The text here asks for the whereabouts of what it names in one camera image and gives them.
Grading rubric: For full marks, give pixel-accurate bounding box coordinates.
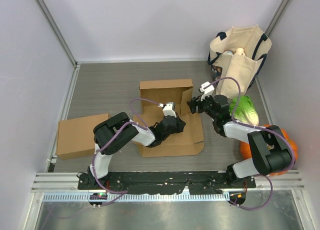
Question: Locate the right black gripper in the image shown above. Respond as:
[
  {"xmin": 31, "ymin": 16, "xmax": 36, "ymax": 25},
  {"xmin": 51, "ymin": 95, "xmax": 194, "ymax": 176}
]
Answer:
[{"xmin": 186, "ymin": 92, "xmax": 218, "ymax": 120}]

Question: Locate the brown cardboard sheet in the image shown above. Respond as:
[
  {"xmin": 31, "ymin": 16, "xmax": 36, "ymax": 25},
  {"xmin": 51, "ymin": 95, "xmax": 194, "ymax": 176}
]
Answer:
[{"xmin": 133, "ymin": 79, "xmax": 204, "ymax": 157}]

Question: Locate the brown cardboard box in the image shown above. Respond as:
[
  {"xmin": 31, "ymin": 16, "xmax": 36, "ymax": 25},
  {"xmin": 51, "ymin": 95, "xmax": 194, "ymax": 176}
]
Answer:
[{"xmin": 56, "ymin": 113, "xmax": 110, "ymax": 160}]

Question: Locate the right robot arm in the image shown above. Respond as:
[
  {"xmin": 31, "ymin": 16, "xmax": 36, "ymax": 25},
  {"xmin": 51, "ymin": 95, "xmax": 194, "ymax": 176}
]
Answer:
[{"xmin": 187, "ymin": 95, "xmax": 296, "ymax": 188}]

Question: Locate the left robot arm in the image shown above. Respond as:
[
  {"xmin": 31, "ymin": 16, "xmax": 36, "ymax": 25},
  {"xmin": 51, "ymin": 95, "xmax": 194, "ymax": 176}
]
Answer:
[{"xmin": 88, "ymin": 112, "xmax": 186, "ymax": 190}]

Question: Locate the green lettuce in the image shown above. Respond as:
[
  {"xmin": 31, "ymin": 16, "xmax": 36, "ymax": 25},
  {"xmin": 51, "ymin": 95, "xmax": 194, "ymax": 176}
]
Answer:
[{"xmin": 229, "ymin": 96, "xmax": 259, "ymax": 126}]

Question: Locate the beige canvas tote bag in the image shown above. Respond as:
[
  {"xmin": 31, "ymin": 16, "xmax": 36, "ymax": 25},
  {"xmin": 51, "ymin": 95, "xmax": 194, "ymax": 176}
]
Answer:
[{"xmin": 207, "ymin": 25, "xmax": 272, "ymax": 99}]

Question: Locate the orange pumpkin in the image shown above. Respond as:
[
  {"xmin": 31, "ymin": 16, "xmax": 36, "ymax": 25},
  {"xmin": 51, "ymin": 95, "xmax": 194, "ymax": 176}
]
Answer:
[{"xmin": 239, "ymin": 125, "xmax": 298, "ymax": 176}]

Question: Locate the white bottle in bag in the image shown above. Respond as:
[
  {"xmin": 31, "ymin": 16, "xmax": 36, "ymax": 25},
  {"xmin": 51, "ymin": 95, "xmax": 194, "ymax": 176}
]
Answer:
[{"xmin": 223, "ymin": 48, "xmax": 246, "ymax": 56}]

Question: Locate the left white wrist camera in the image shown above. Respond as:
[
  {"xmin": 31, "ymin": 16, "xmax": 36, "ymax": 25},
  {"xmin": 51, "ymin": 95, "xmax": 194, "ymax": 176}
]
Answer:
[{"xmin": 158, "ymin": 102, "xmax": 177, "ymax": 118}]

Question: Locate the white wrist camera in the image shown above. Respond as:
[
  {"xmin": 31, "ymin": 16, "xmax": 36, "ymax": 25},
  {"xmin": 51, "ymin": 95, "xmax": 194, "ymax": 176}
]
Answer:
[
  {"xmin": 158, "ymin": 102, "xmax": 177, "ymax": 118},
  {"xmin": 199, "ymin": 81, "xmax": 215, "ymax": 101}
]

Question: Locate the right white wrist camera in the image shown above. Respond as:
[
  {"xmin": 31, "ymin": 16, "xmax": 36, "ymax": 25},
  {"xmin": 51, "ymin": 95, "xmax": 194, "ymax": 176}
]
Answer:
[{"xmin": 199, "ymin": 81, "xmax": 215, "ymax": 101}]

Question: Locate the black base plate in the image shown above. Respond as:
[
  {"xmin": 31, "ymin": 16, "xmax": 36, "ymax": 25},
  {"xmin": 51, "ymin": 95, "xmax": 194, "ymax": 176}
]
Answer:
[{"xmin": 77, "ymin": 171, "xmax": 257, "ymax": 195}]

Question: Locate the slotted cable duct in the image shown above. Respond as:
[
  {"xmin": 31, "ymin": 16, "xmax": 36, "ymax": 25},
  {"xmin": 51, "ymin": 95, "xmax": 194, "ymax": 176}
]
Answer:
[{"xmin": 42, "ymin": 190, "xmax": 230, "ymax": 203}]

